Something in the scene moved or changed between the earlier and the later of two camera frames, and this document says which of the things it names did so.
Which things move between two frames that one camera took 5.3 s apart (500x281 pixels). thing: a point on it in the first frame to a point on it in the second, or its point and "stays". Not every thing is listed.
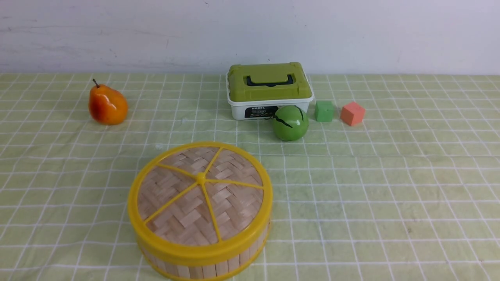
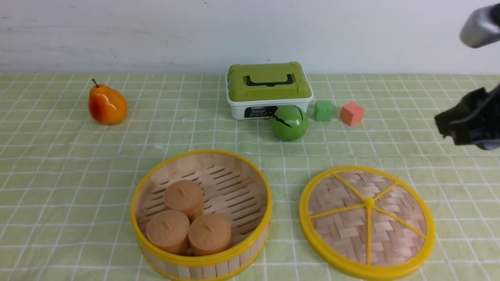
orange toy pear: [107, 106] stays
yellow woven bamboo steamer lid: [200, 201] to [367, 223]
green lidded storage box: [256, 91] stays
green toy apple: [290, 123] stays
